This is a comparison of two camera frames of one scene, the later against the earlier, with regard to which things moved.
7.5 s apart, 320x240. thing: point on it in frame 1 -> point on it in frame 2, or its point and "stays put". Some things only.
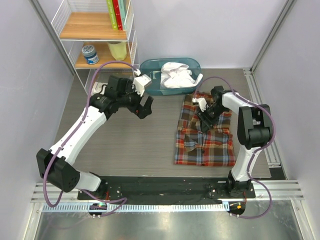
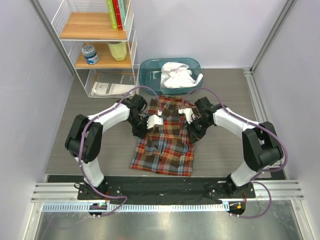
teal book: x=123 y=7 stays put
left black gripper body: x=130 y=99 -> x=139 y=125
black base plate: x=165 y=189 stays put
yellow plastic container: x=118 y=49 stays put
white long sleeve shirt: x=177 y=75 stays put
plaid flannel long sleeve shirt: x=214 y=148 -> x=168 y=149
